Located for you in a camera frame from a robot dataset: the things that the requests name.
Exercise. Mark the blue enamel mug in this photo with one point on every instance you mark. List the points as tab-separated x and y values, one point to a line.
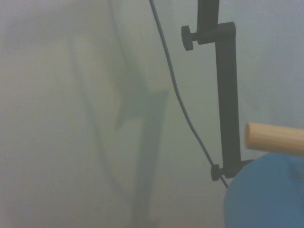
266	192

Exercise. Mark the wooden mug tree black base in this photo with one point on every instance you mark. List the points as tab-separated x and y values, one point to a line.
273	139

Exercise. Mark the black camera stand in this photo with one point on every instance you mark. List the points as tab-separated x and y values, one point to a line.
228	99

